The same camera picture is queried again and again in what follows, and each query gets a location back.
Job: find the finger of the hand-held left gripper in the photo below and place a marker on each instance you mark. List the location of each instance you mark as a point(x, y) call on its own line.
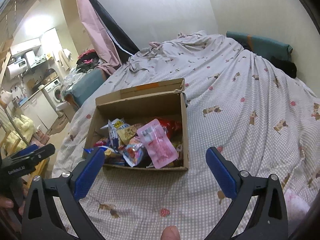
point(42, 153)
point(25, 151)

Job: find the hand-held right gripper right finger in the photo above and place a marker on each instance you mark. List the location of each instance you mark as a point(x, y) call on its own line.
point(221, 172)

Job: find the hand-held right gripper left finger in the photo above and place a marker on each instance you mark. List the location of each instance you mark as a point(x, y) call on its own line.
point(90, 172)

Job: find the brown yellow snack packet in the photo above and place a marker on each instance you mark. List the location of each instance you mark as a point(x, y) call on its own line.
point(111, 153)

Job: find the white red snack bar packet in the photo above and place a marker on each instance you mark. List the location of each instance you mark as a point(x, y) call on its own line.
point(100, 143)

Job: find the white yellow snack bag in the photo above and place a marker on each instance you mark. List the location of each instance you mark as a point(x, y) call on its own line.
point(115, 132)

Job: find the pink cartoon snack bag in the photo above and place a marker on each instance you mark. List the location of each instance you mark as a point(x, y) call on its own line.
point(135, 153)

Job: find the red snack bag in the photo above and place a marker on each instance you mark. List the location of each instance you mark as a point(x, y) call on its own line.
point(172, 127)

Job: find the pink snack pouch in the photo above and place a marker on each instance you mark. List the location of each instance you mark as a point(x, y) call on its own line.
point(157, 147)

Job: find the brown cardboard box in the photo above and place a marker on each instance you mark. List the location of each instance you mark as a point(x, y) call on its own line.
point(140, 105)

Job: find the person's left hand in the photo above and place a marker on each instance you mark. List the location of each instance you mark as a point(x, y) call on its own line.
point(6, 202)

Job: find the person's right hand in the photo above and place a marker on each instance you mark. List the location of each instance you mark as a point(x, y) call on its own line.
point(171, 233)

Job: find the wooden rack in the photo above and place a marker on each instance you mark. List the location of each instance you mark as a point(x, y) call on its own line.
point(41, 166)

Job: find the yellow jacket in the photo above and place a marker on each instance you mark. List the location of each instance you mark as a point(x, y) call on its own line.
point(21, 130)

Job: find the brown floor rug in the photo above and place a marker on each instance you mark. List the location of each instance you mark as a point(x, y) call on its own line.
point(60, 125)

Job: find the white floor cabinet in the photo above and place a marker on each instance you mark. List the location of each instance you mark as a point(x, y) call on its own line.
point(37, 110)

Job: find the white washing machine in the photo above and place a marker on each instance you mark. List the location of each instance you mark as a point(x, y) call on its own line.
point(53, 92)

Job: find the light clothes pile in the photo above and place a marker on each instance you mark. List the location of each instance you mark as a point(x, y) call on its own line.
point(70, 80)

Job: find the teal upholstered chair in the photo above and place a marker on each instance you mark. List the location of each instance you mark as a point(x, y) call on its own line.
point(87, 87)

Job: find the pink fluffy cloth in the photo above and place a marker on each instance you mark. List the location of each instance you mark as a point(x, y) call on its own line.
point(297, 202)

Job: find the white water heater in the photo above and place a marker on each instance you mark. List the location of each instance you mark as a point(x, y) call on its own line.
point(16, 68)

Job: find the hanging white towel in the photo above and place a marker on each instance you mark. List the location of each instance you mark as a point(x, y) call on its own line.
point(63, 58)

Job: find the dark clothes pile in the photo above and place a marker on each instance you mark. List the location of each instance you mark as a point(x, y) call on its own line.
point(87, 60)

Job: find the black cloth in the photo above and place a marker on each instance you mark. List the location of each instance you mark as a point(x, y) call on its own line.
point(285, 66)

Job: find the teal pillow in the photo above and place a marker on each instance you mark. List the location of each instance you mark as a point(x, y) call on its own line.
point(260, 45)

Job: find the pink curtain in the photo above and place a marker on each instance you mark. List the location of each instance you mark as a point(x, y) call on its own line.
point(92, 30)

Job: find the dark curtain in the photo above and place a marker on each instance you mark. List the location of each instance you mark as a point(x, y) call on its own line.
point(117, 35)

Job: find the white wall cabinet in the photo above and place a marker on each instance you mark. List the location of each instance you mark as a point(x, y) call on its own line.
point(25, 46)

